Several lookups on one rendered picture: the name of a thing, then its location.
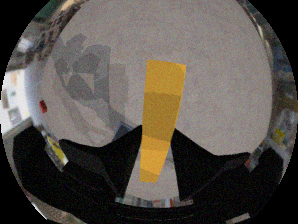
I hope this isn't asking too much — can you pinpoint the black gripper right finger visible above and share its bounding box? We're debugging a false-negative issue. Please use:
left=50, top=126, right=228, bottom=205
left=170, top=128, right=251, bottom=201

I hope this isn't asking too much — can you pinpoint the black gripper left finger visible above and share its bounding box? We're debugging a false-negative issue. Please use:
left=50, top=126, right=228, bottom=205
left=59, top=125, right=142, bottom=198

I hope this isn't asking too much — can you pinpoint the orange bar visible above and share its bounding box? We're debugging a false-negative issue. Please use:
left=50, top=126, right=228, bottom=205
left=140, top=60, right=186, bottom=183

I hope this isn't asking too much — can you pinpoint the small red block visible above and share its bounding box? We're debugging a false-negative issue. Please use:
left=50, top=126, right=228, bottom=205
left=40, top=100, right=48, bottom=113

